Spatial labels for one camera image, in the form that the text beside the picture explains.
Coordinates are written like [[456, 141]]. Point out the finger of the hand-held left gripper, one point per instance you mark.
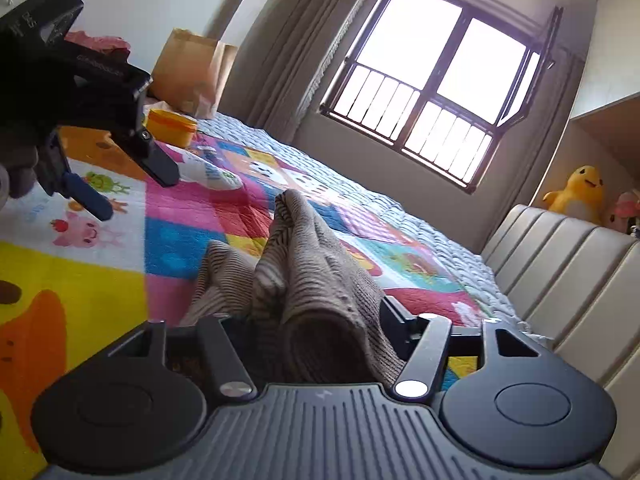
[[90, 199], [155, 162]]

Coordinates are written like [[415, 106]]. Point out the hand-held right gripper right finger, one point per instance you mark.
[[429, 342]]

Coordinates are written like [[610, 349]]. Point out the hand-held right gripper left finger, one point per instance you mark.
[[216, 342]]

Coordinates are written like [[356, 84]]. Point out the beige knitted sweater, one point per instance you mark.
[[320, 280]]

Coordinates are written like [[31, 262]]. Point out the person's left hand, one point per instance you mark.
[[17, 170]]

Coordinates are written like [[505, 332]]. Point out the yellow round container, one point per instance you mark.
[[170, 127]]

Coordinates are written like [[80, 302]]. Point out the pink cloth bundle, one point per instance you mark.
[[102, 45]]

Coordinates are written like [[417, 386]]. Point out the colourful printed blanket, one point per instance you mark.
[[75, 270]]

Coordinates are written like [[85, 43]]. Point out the brown paper bag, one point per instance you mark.
[[190, 75]]

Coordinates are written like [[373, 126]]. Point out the beige padded headboard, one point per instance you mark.
[[565, 270]]

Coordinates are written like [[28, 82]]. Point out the grey curtain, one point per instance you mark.
[[295, 60]]

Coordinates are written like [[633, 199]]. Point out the yellow plush toy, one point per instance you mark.
[[575, 195]]

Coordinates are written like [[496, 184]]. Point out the pink plush toy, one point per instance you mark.
[[625, 210]]

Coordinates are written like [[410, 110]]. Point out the barred window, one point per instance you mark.
[[440, 85]]

